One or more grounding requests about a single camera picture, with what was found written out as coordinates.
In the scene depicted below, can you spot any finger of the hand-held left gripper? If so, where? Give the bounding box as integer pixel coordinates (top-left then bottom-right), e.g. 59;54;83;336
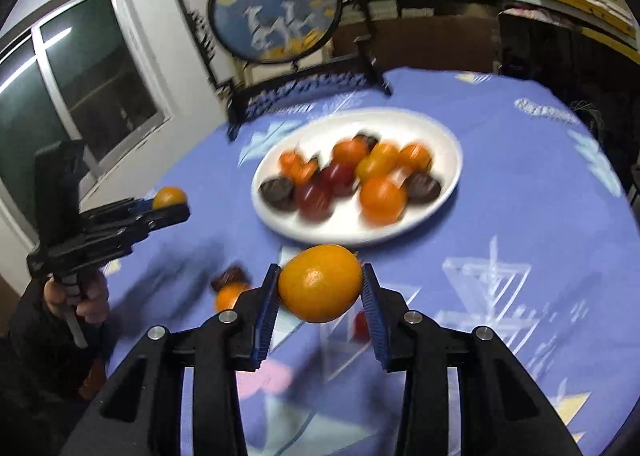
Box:
82;197;157;224
100;205;191;243

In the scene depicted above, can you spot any person's left hand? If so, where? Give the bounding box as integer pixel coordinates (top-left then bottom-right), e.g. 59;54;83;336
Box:
44;268;111;324

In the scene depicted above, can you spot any small round tangerine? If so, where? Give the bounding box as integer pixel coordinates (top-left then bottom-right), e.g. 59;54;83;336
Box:
152;186;188;211
215;283;251;313

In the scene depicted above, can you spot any white oval plate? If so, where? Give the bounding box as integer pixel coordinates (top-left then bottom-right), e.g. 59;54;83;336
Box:
251;108;463;245

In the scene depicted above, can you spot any brown cardboard box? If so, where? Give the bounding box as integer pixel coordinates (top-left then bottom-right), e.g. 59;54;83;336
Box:
332;18;501;71

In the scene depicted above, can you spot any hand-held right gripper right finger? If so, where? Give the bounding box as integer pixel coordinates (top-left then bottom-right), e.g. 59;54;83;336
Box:
361;263;583;456

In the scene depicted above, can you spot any blue printed tablecloth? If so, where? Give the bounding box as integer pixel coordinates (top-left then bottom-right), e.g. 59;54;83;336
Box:
100;66;633;456

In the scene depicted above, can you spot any person's left forearm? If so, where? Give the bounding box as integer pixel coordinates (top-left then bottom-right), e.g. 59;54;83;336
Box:
0;281;116;437

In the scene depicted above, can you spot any dark wrinkled passion fruit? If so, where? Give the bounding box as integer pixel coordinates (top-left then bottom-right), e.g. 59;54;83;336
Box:
404;172;443;201
258;177;295;211
211;266;250;291

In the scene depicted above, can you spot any red plum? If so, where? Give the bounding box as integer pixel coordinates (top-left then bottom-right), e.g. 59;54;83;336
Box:
320;163;358;197
294;182;335;221

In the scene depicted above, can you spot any window with grey frame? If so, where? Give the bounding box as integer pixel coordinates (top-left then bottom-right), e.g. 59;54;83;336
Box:
0;0;171;247

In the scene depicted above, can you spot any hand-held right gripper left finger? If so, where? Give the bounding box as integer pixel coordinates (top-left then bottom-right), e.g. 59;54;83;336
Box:
60;263;282;456

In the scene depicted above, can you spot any round deer embroidery screen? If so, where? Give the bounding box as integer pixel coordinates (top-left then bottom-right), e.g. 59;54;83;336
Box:
174;0;393;139

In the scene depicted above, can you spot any pile of tangerines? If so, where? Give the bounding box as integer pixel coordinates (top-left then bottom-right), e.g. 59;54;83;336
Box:
331;140;433;227

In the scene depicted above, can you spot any large yellow-orange tangerine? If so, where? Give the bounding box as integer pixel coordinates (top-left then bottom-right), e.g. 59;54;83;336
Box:
277;244;364;324

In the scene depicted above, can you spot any tangerine with green leaf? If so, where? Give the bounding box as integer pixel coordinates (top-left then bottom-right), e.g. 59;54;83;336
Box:
279;150;321;187

